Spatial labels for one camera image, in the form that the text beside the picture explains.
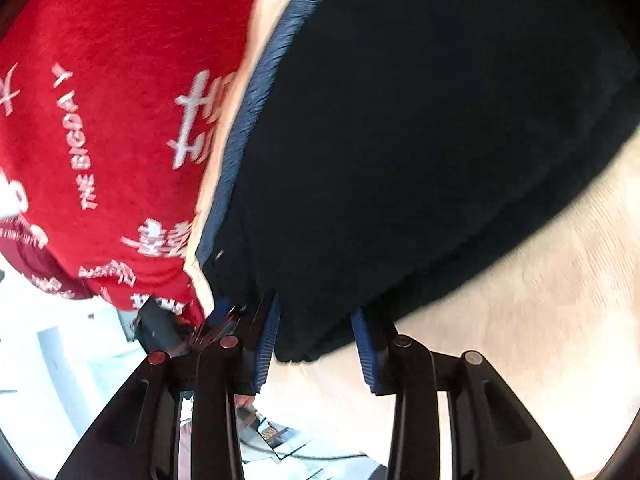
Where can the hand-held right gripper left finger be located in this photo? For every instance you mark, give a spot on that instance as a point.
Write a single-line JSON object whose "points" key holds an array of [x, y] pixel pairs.
{"points": [[266, 340]]}

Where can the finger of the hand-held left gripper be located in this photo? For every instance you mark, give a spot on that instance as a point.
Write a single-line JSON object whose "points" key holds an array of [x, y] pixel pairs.
{"points": [[223, 310]]}

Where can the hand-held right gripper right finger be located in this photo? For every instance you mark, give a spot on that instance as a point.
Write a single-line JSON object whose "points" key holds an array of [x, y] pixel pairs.
{"points": [[364, 350]]}

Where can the dark navy pants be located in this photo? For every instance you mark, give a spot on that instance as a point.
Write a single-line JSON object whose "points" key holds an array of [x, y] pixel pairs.
{"points": [[400, 135]]}

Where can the cream bed sheet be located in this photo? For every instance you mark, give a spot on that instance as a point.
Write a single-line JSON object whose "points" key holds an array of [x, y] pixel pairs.
{"points": [[525, 310]]}

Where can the red printed blanket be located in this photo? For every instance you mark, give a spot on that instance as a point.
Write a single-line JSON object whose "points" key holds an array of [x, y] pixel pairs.
{"points": [[100, 110]]}

